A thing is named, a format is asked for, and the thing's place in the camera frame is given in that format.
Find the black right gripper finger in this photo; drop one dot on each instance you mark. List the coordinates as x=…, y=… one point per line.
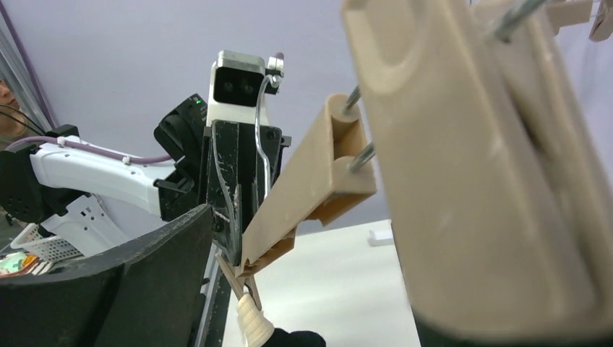
x=142, y=293

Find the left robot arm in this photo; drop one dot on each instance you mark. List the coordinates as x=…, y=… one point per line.
x=51, y=180

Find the aluminium frame profile left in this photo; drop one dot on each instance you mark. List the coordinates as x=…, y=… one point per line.
x=14, y=74

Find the black underwear beige waistband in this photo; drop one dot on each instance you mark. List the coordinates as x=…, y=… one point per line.
x=258, y=331

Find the white clothes rack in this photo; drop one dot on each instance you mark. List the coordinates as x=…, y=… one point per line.
x=380, y=238

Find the beige clip hanger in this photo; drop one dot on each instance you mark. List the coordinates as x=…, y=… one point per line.
x=567, y=13
x=500, y=210

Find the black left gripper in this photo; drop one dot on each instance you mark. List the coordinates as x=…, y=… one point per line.
x=210, y=158

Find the white mesh basket background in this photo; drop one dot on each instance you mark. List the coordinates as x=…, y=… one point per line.
x=47, y=248

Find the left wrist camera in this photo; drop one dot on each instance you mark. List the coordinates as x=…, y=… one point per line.
x=238, y=83

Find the person in background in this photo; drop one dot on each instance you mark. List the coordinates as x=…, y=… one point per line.
x=14, y=125

